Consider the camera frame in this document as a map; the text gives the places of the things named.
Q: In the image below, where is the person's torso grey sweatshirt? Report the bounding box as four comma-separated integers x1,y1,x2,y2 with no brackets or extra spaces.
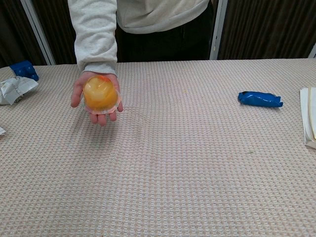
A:
115,0,214,63

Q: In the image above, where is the blue plastic block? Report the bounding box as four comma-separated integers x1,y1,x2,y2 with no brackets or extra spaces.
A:
9,60,40,81

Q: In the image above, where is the person's bare right hand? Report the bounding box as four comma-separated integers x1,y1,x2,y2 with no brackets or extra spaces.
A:
70,71,124,127

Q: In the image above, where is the grey sweatshirt sleeve forearm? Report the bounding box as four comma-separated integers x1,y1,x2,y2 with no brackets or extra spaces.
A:
67,0,119,75

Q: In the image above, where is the yellow orange round toy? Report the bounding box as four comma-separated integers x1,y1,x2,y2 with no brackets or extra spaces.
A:
83,75,122,116

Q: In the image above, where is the white paper stack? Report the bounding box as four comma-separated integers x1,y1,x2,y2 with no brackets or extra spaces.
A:
299,86,316,150

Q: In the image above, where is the dark pleated curtain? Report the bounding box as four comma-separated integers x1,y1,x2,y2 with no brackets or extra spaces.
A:
31,0,78,66
217,0,316,60
0,0,48,69

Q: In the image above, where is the blue wrapped snack bar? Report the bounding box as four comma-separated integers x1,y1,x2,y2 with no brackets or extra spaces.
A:
237,91,284,109

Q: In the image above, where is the silver crumpled snack bag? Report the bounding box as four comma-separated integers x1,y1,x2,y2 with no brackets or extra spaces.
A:
0,76,40,106

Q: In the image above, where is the beige woven tablecloth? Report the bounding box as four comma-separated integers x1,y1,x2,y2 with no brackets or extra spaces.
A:
0,58,316,237

